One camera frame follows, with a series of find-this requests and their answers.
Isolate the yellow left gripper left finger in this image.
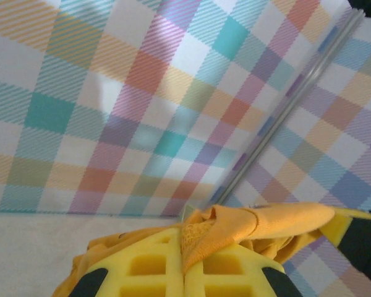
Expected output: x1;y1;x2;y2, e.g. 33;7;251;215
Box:
70;228;186;297

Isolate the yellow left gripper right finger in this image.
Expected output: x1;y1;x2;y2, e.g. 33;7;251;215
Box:
184;243;304;297

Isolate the yellow t-shirt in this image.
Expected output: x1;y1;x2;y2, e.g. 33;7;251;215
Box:
51;202;339;297

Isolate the light green plastic bin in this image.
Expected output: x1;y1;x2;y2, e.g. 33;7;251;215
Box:
179;202;198;223

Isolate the aluminium frame post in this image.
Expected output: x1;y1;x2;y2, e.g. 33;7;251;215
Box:
215;8;366;207

